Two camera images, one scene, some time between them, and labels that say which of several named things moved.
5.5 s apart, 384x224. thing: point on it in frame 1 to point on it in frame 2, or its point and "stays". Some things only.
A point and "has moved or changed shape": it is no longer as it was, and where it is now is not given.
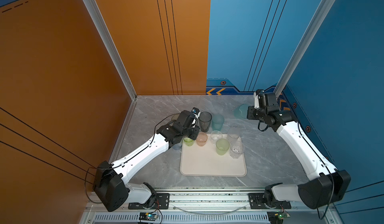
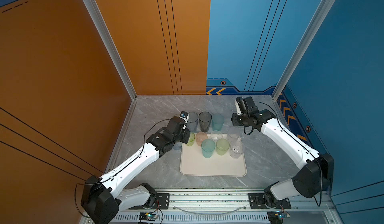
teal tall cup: (241, 111) has moved or changed shape
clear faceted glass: (236, 149) stays
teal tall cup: (217, 122) stays
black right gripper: (249, 115) to (233, 119)
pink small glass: (202, 138) stays
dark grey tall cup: (205, 119) stays
